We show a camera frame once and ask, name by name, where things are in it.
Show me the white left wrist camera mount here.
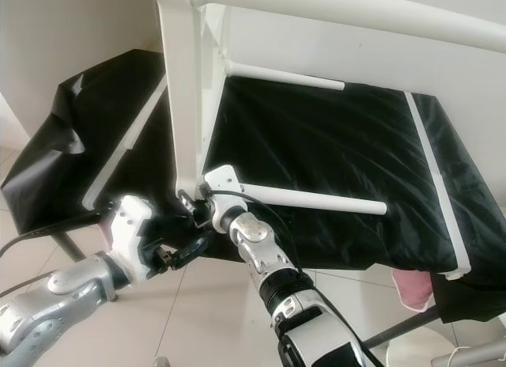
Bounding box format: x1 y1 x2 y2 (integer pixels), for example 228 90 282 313
108 195 156 284

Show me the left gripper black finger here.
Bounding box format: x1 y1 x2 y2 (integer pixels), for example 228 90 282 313
165 230 217 271

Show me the white plastic table leg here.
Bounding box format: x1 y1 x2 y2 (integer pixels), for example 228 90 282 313
236 183 389 218
189 0 506 54
225 60 348 93

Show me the black metal stand leg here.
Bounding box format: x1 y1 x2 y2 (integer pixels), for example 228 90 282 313
363 303 444 349
47 232 85 262

